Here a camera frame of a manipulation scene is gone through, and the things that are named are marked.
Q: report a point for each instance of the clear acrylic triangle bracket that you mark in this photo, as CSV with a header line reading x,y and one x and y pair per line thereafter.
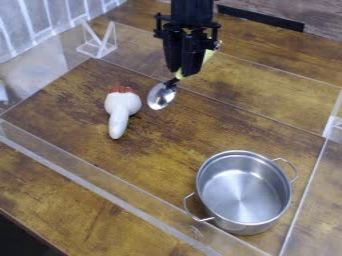
x,y
98,47

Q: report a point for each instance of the white toy mushroom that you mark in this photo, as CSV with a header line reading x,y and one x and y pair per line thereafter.
x,y
122,104

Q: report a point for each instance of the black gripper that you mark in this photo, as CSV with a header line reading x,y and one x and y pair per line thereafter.
x,y
189,31

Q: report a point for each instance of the stainless steel pot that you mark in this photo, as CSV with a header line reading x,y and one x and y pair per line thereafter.
x,y
242,191

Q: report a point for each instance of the black strip on wall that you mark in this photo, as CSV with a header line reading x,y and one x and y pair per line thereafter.
x,y
262,18

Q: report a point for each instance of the green handled metal spoon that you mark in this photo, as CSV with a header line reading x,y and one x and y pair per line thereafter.
x,y
163,92

